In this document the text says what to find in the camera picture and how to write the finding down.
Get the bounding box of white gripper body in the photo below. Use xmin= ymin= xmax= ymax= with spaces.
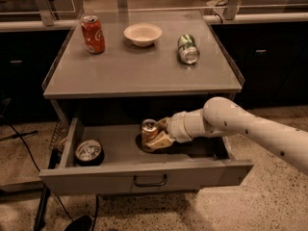
xmin=167 ymin=112 xmax=192 ymax=143

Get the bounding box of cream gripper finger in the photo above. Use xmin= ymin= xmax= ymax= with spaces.
xmin=145 ymin=131 xmax=175 ymax=150
xmin=157 ymin=117 xmax=170 ymax=130

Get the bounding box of orange patterned can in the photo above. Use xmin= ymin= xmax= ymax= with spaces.
xmin=141 ymin=119 xmax=159 ymax=151

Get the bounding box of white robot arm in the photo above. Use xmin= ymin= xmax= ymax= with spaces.
xmin=145 ymin=97 xmax=308 ymax=174

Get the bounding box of grey open top drawer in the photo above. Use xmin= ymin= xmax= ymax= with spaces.
xmin=39 ymin=117 xmax=253 ymax=195

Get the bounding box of green soda can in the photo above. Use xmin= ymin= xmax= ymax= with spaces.
xmin=177 ymin=34 xmax=200 ymax=64

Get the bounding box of red cola can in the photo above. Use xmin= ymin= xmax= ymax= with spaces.
xmin=81 ymin=15 xmax=105 ymax=54

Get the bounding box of grey cabinet table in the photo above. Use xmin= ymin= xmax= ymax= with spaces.
xmin=44 ymin=14 xmax=244 ymax=124

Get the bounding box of white bowl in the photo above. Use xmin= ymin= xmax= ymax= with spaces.
xmin=124 ymin=23 xmax=162 ymax=47

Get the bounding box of black floor object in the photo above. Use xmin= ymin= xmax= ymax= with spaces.
xmin=64 ymin=215 xmax=92 ymax=231

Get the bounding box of grey metal railing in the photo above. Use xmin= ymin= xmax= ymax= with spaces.
xmin=0 ymin=0 xmax=308 ymax=30

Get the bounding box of black drawer handle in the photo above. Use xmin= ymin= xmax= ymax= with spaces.
xmin=133 ymin=174 xmax=167 ymax=188

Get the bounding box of black cable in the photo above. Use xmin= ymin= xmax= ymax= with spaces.
xmin=0 ymin=113 xmax=75 ymax=223

